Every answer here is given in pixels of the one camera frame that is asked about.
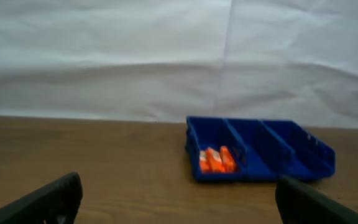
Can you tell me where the orange candy box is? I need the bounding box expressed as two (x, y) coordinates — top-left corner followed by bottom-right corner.
(219, 145), (237, 174)
(204, 146), (227, 174)
(198, 150), (211, 174)

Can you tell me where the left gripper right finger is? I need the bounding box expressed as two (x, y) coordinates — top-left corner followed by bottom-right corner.
(275, 175), (358, 224)

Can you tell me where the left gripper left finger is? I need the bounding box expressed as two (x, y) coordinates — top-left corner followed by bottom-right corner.
(0, 172), (84, 224)

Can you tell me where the blue tray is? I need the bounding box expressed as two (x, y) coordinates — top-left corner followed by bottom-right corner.
(184, 116), (337, 183)

